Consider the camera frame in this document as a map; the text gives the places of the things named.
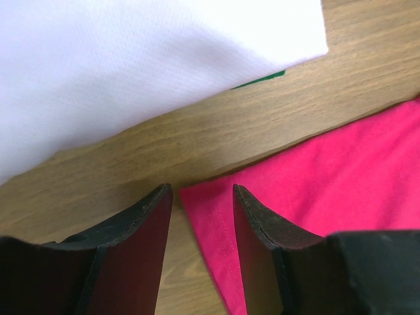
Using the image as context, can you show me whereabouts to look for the folded green t shirt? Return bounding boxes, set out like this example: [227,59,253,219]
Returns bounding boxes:
[232,70,285,90]

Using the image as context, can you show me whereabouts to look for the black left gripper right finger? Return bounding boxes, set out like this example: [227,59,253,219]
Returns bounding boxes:
[233,185,419,314]

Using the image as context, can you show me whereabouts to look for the folded white t shirt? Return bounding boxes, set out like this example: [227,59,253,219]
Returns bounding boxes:
[1,1,328,182]

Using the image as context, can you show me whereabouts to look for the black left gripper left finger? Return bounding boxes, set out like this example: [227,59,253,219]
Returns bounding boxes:
[1,184,173,314]

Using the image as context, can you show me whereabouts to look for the pink t shirt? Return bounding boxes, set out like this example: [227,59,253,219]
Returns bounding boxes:
[179,99,419,314]

